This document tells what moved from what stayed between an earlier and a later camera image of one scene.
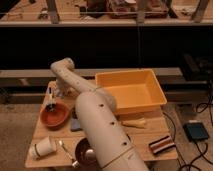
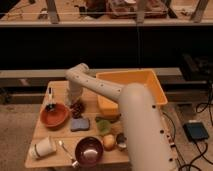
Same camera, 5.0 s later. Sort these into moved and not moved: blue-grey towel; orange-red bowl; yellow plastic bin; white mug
Moved: blue-grey towel
Not moved: orange-red bowl; white mug; yellow plastic bin
